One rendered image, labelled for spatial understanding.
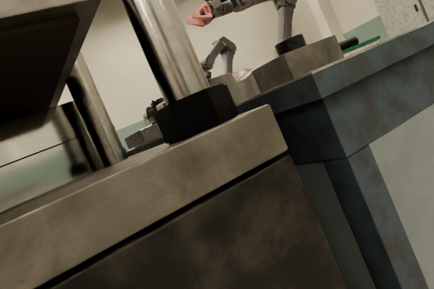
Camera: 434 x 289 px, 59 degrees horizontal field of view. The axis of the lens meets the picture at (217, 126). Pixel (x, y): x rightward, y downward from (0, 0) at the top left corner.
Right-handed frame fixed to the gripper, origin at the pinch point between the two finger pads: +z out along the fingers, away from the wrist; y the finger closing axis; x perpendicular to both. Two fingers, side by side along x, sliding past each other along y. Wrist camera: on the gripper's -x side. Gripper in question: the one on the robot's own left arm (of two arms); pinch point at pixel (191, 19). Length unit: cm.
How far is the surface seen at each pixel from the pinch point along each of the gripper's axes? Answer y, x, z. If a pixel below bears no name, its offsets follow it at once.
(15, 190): 45, 35, 81
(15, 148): 45, 27, 78
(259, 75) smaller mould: 49, 34, 15
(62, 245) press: 101, 42, 77
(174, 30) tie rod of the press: 96, 27, 56
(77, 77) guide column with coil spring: 55, 19, 61
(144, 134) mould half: -13, 35, 34
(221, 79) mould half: 27.0, 29.3, 14.4
